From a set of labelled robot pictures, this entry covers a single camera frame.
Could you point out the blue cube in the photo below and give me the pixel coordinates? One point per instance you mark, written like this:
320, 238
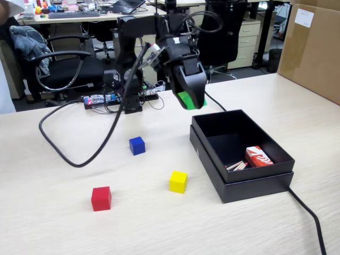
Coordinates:
137, 146

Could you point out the black office chair with armrests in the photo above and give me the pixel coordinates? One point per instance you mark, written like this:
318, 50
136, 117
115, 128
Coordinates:
69, 70

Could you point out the small wrist camera board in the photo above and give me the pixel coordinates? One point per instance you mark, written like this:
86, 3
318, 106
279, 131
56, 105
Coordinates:
153, 55

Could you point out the green cube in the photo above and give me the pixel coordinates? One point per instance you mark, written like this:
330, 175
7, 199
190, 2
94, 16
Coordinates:
187, 99

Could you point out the grey jacket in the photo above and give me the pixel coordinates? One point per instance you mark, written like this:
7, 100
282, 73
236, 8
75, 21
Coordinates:
30, 45

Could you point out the large cardboard box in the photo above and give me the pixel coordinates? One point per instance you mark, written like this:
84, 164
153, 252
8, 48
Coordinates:
313, 50

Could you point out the grey keyboard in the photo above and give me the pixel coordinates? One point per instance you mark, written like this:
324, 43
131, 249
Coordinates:
74, 15

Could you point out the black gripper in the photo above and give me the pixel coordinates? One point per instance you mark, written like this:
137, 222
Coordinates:
176, 49

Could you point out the white cup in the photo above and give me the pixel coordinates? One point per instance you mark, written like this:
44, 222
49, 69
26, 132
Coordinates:
29, 10

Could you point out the black trash bin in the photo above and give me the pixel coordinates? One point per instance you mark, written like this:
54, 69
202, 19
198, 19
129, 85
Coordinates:
275, 60

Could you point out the red cube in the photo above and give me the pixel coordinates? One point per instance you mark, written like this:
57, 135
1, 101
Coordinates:
101, 198

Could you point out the yellow toy figure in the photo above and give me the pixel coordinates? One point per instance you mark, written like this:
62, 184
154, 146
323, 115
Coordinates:
38, 10

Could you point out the black mesh office chair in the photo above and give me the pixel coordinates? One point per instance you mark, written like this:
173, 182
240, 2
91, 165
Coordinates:
224, 34

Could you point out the yellow cube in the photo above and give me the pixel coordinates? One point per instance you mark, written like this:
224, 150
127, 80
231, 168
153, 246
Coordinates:
178, 182

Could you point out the white paper label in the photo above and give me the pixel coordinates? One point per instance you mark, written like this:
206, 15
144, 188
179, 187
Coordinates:
304, 17

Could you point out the wooden match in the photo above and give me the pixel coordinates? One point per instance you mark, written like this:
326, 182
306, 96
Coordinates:
242, 167
239, 166
235, 165

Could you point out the wooden office desk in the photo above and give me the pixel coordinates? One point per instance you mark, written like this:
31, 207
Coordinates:
106, 18

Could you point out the red white matchbox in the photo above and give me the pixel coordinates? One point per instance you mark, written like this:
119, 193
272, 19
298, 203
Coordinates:
259, 157

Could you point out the black laptop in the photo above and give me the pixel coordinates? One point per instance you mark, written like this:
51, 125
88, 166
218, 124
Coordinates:
128, 6

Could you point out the black open box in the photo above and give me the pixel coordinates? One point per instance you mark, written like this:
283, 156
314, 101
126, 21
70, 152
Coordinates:
239, 143
255, 187

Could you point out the beige drawer cabinet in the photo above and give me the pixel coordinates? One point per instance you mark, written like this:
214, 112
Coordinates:
245, 43

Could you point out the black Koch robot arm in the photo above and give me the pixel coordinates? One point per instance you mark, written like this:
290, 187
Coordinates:
130, 53

